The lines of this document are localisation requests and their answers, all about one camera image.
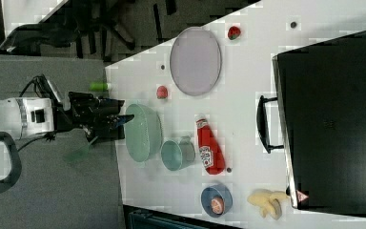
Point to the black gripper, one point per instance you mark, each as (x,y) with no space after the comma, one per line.
(96,116)

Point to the oven door with black handle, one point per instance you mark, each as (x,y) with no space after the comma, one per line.
(263,124)

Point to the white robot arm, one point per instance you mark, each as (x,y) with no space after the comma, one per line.
(29,117)

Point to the black toaster oven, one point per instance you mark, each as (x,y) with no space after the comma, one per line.
(321,97)

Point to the green perforated colander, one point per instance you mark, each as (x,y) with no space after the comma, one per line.
(143,133)

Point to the green white bottle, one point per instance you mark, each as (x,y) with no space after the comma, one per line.
(99,87)

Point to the large pink strawberry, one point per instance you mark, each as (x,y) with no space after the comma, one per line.
(162,92)

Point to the green spatula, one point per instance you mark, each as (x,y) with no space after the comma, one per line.
(79,153)

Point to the green measuring cup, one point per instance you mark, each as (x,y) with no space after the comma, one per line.
(177,155)

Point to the black office chair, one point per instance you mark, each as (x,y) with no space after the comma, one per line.
(59,23)

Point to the grey round plate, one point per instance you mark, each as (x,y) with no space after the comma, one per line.
(195,61)

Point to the red ketchup bottle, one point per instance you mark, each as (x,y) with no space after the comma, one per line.
(209,150)

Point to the blue bowl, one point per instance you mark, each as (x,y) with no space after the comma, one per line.
(218,190)

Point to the orange slice toy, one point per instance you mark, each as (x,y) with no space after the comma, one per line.
(217,205)

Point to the small red strawberry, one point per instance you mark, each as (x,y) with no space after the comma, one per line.
(234,32)

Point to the yellow peeled banana toy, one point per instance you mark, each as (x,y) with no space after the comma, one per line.
(268,202)

